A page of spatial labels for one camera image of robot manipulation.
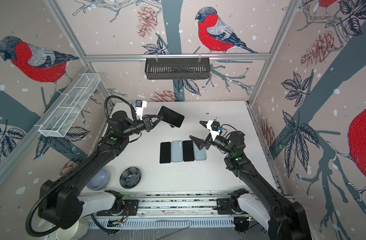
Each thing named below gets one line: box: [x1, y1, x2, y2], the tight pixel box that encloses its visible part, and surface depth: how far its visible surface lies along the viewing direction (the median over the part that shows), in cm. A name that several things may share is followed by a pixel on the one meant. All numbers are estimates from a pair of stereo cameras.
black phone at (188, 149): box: [182, 140, 195, 162], surface depth 95 cm
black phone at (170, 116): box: [156, 105, 185, 128], surface depth 76 cm
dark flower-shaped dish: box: [119, 167, 142, 189], surface depth 83 cm
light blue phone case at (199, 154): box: [193, 141, 207, 161], surface depth 94 cm
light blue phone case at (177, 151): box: [171, 140, 184, 163], surface depth 95 cm
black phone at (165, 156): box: [159, 142, 171, 164], surface depth 95 cm
